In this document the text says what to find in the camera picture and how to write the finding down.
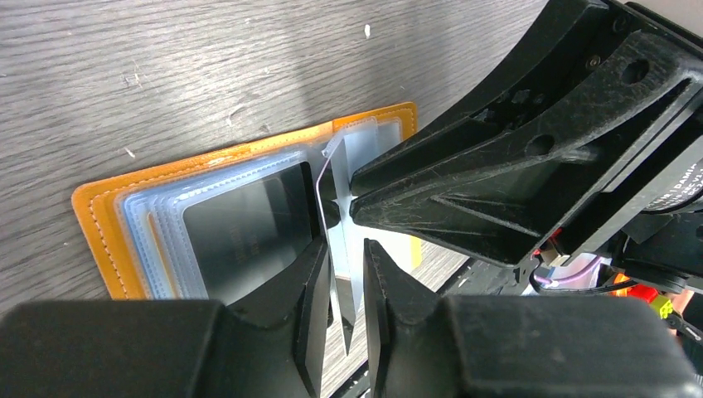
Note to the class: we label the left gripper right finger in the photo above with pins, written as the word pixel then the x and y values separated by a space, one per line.
pixel 421 344

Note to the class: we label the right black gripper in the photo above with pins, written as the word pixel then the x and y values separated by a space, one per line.
pixel 585 138

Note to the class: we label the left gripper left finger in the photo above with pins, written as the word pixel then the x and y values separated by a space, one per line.
pixel 270 343

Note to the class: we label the black credit card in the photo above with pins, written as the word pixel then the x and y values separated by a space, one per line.
pixel 244 236

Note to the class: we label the orange leather card holder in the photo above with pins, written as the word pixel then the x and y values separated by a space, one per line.
pixel 133 222

